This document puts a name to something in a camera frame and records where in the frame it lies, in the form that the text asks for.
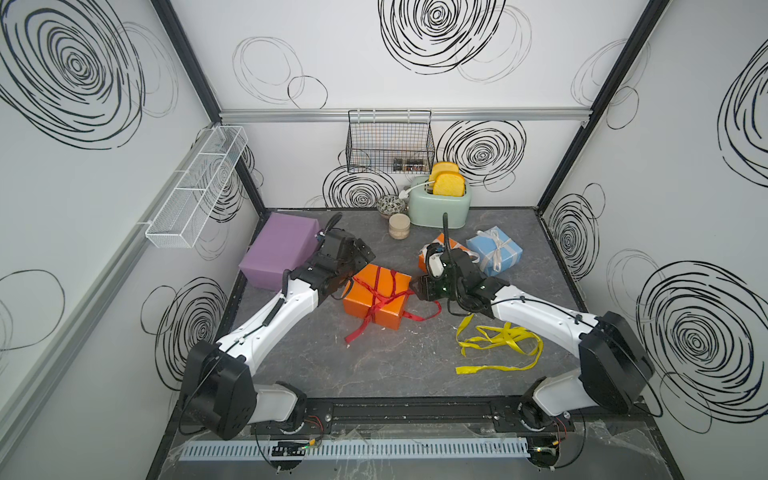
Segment grey slotted cable duct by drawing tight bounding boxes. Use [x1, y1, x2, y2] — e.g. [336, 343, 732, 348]
[179, 438, 530, 461]

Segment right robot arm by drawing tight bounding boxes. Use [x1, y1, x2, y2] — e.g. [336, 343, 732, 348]
[411, 240, 654, 431]

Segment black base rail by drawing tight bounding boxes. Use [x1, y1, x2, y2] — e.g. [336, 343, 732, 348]
[252, 395, 654, 436]

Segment black wire basket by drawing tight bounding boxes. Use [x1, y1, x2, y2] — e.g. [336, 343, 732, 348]
[344, 109, 436, 174]

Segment rear yellow sponge toast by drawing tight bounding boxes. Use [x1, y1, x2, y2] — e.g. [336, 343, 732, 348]
[429, 161, 460, 181]

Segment yellow ribbon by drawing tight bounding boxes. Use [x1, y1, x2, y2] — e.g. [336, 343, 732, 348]
[455, 314, 544, 376]

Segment mint green toaster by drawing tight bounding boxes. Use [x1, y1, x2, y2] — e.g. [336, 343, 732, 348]
[407, 175, 472, 229]

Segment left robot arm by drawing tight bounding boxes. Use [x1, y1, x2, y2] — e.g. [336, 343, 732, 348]
[180, 225, 375, 440]

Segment spice jars in basket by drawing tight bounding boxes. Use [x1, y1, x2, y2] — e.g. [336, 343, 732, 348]
[392, 158, 424, 173]

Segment patterned ceramic bowl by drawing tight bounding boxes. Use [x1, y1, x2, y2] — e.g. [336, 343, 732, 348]
[376, 195, 407, 218]

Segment white mesh wall shelf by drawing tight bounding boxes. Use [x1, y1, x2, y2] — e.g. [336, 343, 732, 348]
[145, 125, 247, 249]

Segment purple gift box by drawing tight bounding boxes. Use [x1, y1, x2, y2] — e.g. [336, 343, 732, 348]
[239, 213, 321, 291]

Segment blue gift box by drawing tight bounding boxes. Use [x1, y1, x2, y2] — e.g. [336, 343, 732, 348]
[466, 225, 524, 279]

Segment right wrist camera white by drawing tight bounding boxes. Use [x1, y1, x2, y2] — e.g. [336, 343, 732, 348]
[422, 242, 445, 278]

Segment yellow sponge toast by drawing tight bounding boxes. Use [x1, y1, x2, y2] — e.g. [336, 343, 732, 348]
[429, 161, 460, 181]
[432, 172, 466, 197]

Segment orange box red ribbon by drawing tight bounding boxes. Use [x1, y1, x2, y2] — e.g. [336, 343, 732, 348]
[342, 263, 414, 331]

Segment small jar with beige lid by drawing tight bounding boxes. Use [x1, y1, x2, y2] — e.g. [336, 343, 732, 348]
[388, 213, 411, 240]

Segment front yellow sponge toast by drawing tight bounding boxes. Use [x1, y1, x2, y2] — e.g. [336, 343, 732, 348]
[432, 172, 466, 197]

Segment white ribbon on orange box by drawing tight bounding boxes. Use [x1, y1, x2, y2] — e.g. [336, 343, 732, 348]
[419, 242, 481, 265]

